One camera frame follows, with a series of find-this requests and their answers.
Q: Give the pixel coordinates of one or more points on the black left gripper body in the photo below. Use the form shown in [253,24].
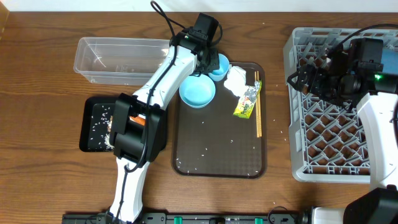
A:
[211,63]

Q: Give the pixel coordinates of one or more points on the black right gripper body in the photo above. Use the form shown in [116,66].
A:
[328,86]

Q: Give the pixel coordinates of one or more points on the light blue cup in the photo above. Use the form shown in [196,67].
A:
[219,74]

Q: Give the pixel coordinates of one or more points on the light blue bowl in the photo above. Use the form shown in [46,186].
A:
[197,92]

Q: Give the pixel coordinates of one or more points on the white tissue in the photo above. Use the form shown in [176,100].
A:
[236,80]

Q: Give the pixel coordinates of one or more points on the yellow green snack wrapper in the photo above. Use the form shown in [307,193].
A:
[247,100]

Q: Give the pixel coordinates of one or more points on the orange carrot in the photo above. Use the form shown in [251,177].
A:
[138,120]

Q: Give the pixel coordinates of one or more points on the dark blue plate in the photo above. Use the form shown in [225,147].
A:
[390,61]

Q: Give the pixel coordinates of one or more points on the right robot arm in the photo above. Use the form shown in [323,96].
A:
[367,80]

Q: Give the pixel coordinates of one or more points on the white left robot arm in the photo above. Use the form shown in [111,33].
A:
[181,61]

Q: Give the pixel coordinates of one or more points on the grey dishwasher rack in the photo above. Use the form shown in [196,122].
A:
[327,142]

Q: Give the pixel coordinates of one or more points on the black waste tray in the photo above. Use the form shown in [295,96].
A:
[128,138]

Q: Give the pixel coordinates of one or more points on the brown serving tray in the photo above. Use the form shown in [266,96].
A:
[213,142]

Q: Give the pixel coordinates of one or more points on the clear plastic bin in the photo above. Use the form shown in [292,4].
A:
[119,61]

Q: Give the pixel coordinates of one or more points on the spilled rice pile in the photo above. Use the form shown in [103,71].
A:
[98,140]

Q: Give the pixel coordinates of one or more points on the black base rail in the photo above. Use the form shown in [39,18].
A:
[162,218]

